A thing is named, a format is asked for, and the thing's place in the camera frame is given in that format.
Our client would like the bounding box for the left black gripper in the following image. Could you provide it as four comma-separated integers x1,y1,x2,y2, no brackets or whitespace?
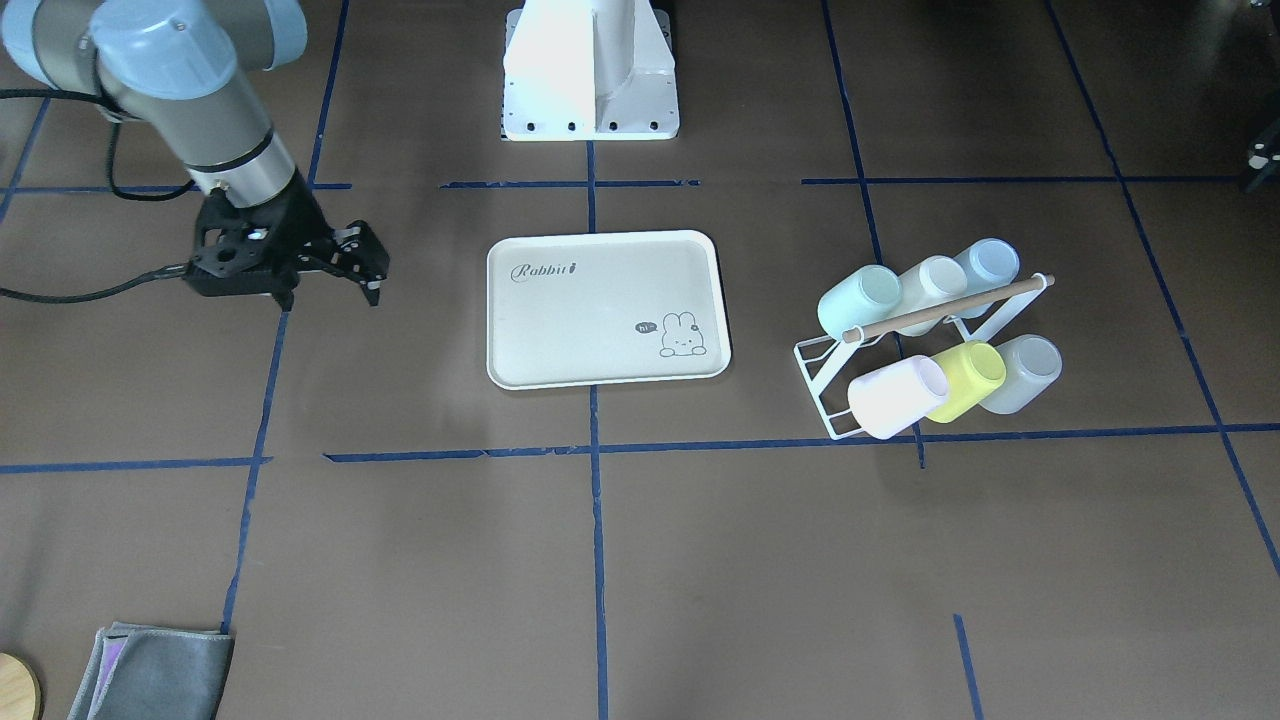
1240,120,1279,193

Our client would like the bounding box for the green cup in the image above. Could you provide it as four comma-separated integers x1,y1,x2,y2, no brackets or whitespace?
817,264,902,340

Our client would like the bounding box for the blue cup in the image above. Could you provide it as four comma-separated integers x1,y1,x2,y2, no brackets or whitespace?
954,237,1021,295

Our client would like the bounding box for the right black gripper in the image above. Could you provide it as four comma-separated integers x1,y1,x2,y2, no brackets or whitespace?
184,170,390,313

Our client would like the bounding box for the pink cup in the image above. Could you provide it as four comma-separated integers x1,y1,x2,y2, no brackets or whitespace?
847,355,950,439

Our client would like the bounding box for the wooden mug tree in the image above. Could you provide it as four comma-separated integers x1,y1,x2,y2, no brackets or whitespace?
1,652,42,720

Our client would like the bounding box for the white cream cup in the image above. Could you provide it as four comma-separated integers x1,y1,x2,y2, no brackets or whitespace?
893,255,969,315

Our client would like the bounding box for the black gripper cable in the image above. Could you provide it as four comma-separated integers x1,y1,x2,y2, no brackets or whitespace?
0,88,201,305

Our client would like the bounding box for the beige rabbit tray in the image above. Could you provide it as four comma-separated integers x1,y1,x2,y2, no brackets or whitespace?
486,229,732,391

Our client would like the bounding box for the white cup rack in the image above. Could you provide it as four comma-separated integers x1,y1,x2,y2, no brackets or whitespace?
794,273,1057,441

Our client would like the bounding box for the yellow cup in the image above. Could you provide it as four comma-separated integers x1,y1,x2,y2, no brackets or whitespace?
925,341,1007,423

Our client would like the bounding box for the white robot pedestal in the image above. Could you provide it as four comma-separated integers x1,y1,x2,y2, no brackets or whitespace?
500,1,681,142

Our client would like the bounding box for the grey folded cloth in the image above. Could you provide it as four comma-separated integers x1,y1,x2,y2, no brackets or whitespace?
68,621,236,719

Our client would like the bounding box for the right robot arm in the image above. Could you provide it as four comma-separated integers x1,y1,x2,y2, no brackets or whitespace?
3,1,390,311

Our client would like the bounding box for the grey cup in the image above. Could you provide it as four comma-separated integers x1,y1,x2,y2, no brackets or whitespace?
979,334,1062,415

